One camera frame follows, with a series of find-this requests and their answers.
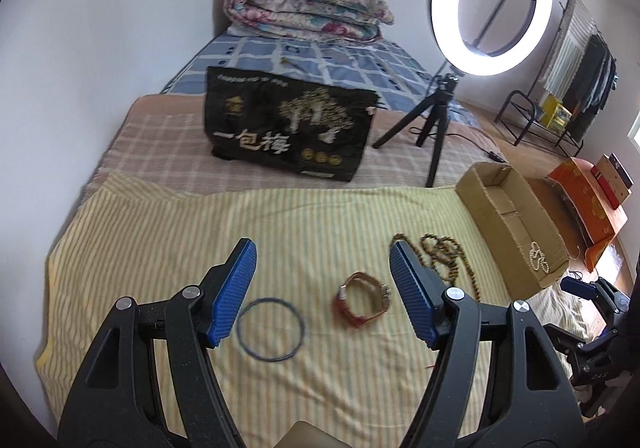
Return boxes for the black printed bag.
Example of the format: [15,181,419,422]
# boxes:
[204,66,383,183]

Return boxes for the red strap watch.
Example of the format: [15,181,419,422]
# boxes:
[335,271,392,327]

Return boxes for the cardboard box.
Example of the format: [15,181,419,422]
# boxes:
[455,161,571,293]

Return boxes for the black light cable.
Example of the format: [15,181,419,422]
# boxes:
[410,125,503,164]

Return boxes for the blue bangle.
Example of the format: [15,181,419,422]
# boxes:
[236,297,306,361]

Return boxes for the brown wooden bead necklace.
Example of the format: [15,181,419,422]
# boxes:
[391,232,483,304]

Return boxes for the black clothes rack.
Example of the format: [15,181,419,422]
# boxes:
[495,0,618,159]

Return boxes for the red and tan box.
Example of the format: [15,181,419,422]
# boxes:
[590,153,632,206]

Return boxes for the yellow box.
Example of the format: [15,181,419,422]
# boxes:
[540,95,573,131]

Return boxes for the white ring light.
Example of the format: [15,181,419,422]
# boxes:
[431,0,553,76]

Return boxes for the striped hanging towel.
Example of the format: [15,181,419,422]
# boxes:
[542,0,598,94]

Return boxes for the blue checked bed sheet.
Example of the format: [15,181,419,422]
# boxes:
[160,31,493,129]

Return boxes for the folded floral quilt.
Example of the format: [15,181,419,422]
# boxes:
[222,0,396,45]

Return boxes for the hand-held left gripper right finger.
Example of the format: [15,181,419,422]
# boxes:
[389,239,586,448]

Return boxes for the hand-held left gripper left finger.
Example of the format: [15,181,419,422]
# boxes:
[57,238,258,448]

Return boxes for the black tripod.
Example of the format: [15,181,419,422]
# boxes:
[372,73,463,188]

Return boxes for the dark hanging clothes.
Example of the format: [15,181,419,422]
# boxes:
[575,31,618,139]

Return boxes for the yellow striped cloth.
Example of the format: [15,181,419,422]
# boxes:
[32,172,591,448]

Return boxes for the white pearl necklace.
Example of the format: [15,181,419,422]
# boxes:
[529,241,551,274]

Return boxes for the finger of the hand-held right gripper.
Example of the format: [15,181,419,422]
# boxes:
[560,275,632,324]
[542,323,601,360]

